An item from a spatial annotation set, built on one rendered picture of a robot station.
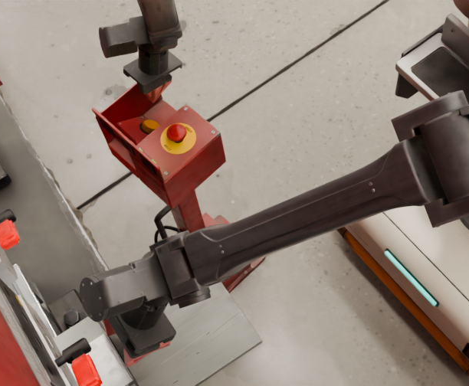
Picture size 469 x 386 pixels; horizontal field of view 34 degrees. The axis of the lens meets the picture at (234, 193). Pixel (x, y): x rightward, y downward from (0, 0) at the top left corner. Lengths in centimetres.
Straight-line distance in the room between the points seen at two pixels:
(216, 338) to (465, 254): 99
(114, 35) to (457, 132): 84
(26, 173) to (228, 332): 54
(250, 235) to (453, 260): 120
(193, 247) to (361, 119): 164
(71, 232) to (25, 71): 144
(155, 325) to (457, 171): 52
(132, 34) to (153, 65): 10
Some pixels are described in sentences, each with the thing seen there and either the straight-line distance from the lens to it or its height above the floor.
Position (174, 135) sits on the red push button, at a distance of 154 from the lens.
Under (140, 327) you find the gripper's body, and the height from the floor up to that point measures 111.
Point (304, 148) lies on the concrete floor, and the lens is 243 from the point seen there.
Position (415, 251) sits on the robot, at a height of 28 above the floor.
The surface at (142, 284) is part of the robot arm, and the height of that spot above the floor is 122.
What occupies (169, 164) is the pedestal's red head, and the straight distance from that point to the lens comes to 154.
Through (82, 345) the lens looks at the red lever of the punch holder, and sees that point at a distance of 90.
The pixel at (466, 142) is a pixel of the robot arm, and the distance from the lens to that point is 71.
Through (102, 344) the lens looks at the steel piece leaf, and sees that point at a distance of 118.
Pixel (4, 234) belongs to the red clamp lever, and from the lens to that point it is 93.
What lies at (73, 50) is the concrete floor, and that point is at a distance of 278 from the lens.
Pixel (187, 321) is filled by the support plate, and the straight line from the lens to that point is 117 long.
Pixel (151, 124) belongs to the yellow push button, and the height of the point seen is 73.
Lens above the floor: 210
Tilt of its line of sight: 62 degrees down
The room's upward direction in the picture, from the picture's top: 11 degrees counter-clockwise
